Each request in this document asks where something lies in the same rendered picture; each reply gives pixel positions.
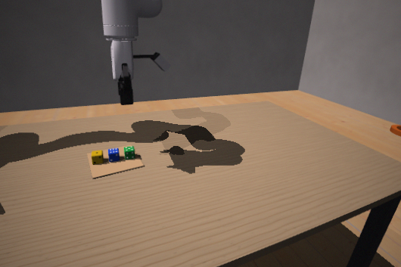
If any blue die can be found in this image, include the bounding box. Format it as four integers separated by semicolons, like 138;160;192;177
108;148;120;162

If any peach square mat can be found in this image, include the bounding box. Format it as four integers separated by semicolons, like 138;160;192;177
87;145;144;179

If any green die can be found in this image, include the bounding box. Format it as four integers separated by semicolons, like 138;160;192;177
124;146;135;160

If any yellow die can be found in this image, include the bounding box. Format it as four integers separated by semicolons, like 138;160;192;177
92;150;104;165

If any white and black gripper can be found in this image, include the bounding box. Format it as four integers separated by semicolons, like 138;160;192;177
106;37;137;105

